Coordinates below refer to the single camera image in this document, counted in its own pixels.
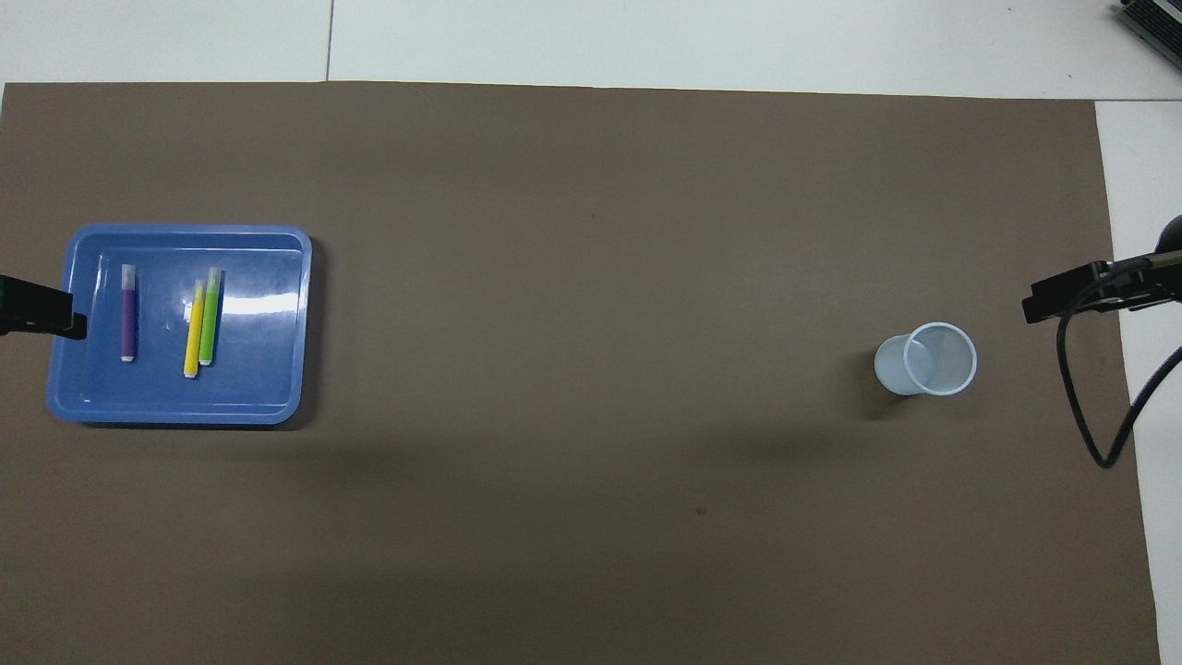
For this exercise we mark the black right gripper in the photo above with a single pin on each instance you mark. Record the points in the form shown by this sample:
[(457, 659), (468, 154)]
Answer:
[(1171, 235)]

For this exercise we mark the purple marker pen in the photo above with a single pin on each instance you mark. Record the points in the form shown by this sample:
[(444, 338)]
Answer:
[(129, 314)]

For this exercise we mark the yellow marker pen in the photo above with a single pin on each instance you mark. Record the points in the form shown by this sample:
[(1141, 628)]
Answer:
[(193, 337)]

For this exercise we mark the green marker pen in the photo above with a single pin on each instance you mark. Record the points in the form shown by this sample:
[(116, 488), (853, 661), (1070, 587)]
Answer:
[(210, 319)]

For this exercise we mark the translucent plastic cup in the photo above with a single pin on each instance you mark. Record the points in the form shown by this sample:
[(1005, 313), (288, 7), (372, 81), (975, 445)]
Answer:
[(928, 369)]

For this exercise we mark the blue plastic tray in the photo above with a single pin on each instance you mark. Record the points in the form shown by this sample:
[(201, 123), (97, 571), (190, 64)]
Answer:
[(259, 388)]

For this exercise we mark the grey finned device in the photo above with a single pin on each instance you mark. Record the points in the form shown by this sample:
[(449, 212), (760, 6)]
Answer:
[(1154, 20)]

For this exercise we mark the brown table mat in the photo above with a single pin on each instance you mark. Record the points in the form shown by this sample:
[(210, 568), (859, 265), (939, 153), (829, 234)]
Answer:
[(591, 277)]

